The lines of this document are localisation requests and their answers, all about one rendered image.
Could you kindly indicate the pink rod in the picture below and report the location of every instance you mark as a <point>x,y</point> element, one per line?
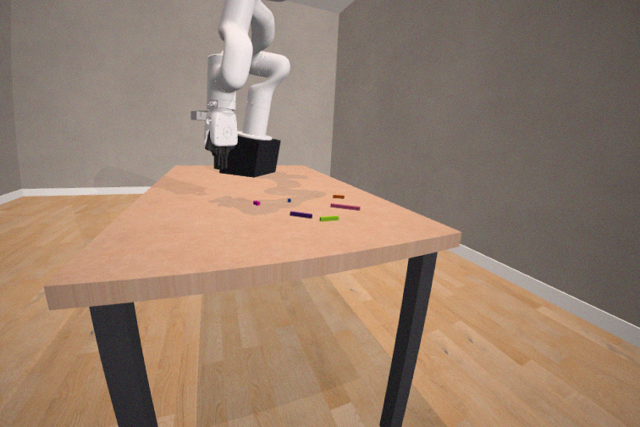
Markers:
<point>334,205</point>

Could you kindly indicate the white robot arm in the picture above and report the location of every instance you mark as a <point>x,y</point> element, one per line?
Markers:
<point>228,72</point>

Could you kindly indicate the purple rod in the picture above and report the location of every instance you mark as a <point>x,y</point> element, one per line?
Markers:
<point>303,215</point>

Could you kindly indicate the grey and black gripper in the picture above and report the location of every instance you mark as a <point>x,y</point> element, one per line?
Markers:
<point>220,131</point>

